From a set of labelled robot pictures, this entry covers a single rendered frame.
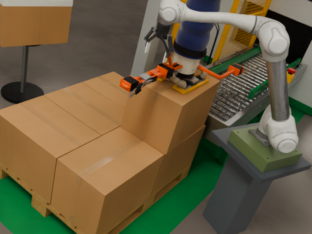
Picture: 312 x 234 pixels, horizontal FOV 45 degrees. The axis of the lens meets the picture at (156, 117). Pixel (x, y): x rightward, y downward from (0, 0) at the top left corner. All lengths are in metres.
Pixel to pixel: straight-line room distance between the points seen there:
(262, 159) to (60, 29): 2.10
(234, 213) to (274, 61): 1.19
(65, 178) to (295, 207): 2.08
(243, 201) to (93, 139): 1.10
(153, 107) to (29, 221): 1.11
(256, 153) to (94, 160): 0.99
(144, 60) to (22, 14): 1.43
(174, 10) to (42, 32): 1.80
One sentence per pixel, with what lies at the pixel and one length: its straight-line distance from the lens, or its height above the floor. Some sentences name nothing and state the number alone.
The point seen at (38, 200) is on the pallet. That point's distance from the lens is 2.73.
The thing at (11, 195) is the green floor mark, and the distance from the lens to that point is 2.90.
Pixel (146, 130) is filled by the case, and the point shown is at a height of 0.64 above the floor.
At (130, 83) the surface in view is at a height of 1.10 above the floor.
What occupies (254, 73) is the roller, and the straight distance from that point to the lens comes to 4.39.
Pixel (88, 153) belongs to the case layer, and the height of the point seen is 0.54.
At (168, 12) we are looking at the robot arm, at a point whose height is 1.55.
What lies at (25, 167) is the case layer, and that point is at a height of 0.29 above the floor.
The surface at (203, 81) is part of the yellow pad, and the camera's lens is 2.73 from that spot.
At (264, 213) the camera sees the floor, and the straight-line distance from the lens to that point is 3.39.
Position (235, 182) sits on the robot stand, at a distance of 2.72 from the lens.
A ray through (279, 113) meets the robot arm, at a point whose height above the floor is 1.15.
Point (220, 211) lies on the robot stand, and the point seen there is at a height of 0.18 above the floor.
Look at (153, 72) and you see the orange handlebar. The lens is 2.34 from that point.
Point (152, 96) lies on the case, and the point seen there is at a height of 0.90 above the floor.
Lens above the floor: 2.08
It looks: 31 degrees down
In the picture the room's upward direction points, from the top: 16 degrees clockwise
